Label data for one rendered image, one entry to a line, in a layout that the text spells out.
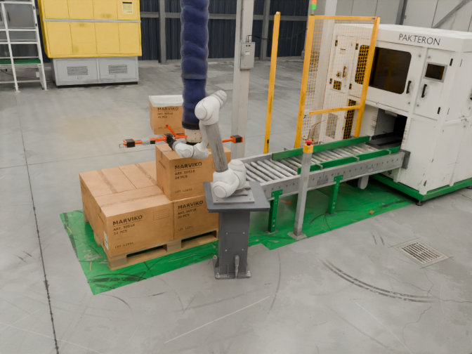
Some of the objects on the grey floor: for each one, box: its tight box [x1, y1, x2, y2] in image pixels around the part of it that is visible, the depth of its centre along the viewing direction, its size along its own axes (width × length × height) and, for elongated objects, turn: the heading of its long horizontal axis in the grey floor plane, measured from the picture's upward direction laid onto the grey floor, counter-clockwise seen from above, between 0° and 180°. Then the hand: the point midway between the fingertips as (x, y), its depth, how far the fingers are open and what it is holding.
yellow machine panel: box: [37, 0, 142, 89], centre depth 1007 cm, size 222×91×248 cm, turn 112°
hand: (167, 138), depth 362 cm, fingers closed on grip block, 4 cm apart
